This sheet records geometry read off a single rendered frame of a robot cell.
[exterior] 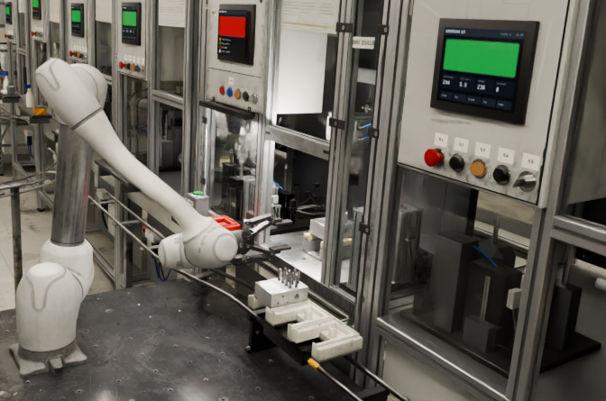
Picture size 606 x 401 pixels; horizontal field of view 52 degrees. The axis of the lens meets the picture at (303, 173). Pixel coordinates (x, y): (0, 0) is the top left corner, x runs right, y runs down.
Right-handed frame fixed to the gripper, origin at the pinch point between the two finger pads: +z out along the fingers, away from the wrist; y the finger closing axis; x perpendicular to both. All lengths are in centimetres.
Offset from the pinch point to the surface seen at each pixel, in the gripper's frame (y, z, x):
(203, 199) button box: 1.2, -7.4, 43.9
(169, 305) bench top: -33, -25, 31
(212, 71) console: 47, 2, 58
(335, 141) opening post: 34.2, 3.7, -19.2
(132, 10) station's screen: 69, -1, 141
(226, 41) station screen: 59, 0, 43
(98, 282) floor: -100, 3, 215
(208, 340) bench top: -32.8, -23.8, 3.1
